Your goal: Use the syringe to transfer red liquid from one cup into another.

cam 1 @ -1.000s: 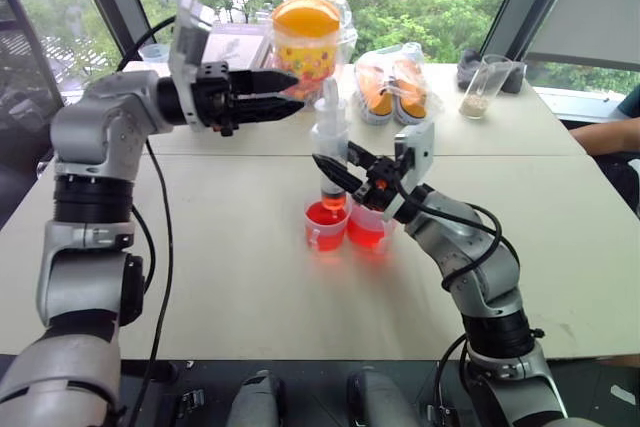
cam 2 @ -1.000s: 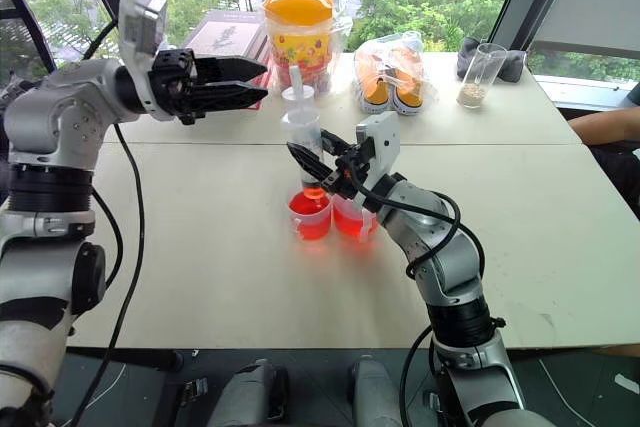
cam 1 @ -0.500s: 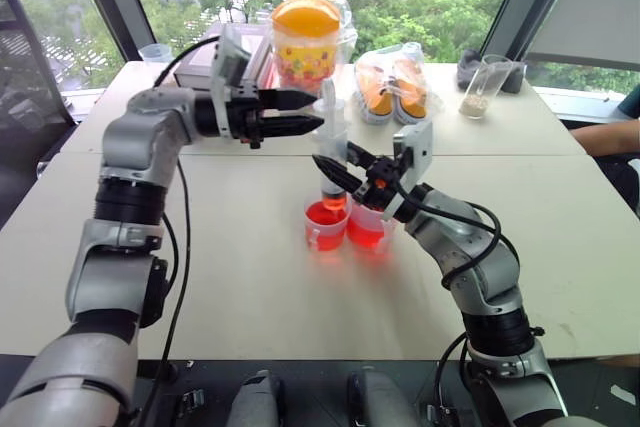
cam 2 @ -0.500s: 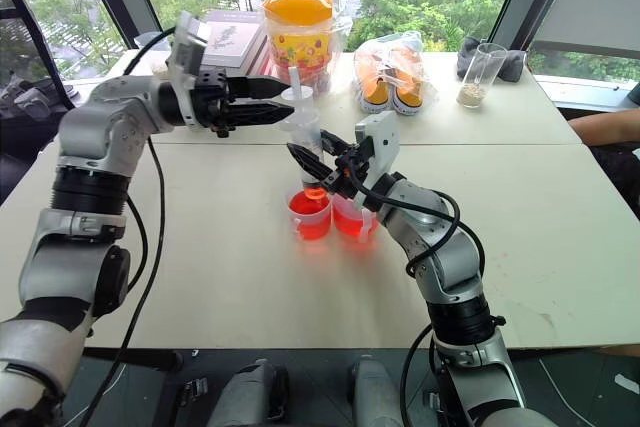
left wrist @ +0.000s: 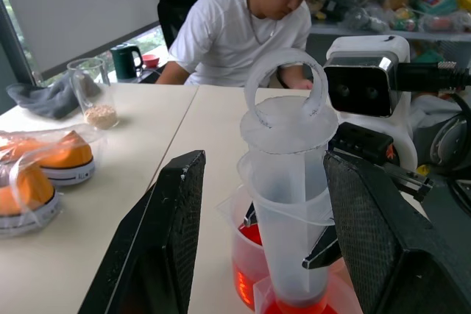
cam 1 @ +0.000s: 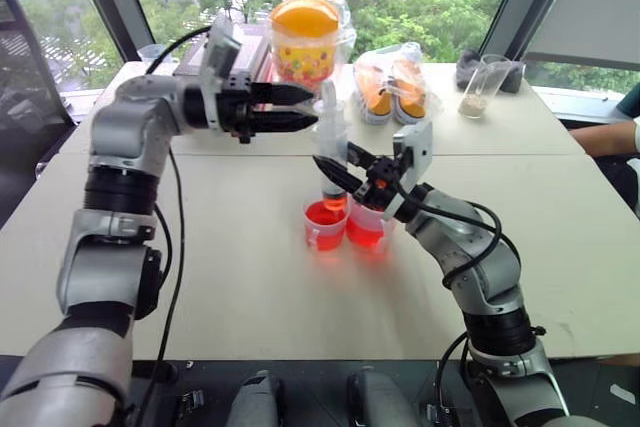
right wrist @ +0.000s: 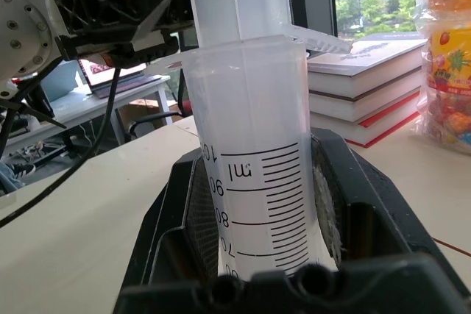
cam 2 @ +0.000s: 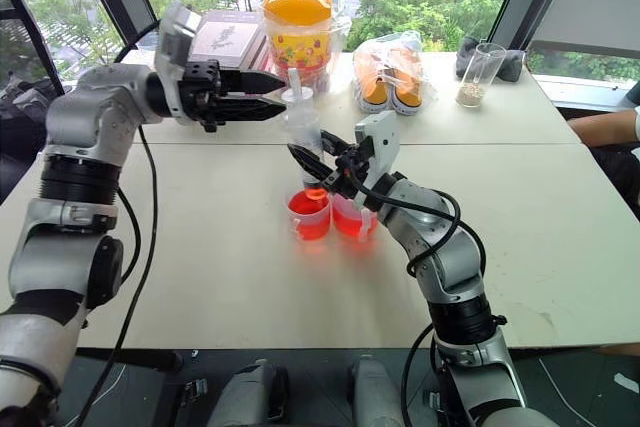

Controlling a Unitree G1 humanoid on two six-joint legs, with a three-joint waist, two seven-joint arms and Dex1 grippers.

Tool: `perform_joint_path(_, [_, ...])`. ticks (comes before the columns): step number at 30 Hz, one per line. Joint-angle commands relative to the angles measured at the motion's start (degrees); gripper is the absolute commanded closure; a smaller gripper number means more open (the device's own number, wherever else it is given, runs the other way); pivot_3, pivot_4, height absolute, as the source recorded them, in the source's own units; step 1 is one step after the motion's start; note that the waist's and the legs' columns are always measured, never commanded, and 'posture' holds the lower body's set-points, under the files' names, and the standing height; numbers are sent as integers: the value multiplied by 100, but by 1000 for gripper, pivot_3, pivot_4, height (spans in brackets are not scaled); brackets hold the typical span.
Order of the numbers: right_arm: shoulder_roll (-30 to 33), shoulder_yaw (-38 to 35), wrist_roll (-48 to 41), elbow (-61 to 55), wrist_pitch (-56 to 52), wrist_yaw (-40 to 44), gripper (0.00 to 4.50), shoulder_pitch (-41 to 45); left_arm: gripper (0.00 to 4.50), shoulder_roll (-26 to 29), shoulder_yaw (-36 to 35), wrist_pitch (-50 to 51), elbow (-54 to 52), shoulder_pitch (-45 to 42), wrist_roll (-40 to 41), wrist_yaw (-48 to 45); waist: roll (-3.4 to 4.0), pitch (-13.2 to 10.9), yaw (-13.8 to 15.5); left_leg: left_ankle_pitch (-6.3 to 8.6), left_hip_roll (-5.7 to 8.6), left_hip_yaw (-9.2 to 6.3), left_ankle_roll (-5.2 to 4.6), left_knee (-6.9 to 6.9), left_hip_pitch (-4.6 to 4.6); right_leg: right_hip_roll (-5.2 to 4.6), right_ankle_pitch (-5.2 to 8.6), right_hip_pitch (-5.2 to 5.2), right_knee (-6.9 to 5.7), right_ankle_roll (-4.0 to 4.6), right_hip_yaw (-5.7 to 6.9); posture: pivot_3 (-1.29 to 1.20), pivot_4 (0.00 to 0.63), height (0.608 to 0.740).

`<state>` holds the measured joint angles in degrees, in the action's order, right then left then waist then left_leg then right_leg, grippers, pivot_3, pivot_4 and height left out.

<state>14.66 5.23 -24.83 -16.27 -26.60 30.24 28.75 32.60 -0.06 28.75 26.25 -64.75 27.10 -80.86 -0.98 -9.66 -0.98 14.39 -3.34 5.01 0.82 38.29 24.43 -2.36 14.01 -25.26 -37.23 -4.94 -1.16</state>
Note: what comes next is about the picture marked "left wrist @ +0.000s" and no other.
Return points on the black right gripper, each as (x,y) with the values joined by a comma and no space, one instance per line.
(364,141)

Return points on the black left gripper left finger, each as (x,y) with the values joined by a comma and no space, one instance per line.
(165,240)

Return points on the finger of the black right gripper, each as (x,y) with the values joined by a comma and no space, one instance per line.
(251,216)

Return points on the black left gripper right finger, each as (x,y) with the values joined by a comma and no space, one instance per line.
(386,248)

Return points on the large translucent plastic syringe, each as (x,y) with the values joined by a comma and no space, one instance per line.
(287,189)

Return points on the translucent cup with red liquid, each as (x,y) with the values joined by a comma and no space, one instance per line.
(244,255)
(294,308)

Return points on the orange item in plastic bag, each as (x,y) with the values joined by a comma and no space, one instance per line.
(25,196)
(70,156)

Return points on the glass beaker with grains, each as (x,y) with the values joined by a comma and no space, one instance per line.
(93,93)

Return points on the small red bowl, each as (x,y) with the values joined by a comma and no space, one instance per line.
(150,60)

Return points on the dark green electric kettle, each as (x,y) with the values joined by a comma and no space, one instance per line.
(123,62)

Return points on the person in white t-shirt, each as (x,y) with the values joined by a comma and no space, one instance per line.
(228,34)

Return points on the grey cloth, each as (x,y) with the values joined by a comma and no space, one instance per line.
(48,99)

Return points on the white shelf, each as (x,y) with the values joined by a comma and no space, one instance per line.
(368,32)

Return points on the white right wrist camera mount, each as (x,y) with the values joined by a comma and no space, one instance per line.
(401,134)

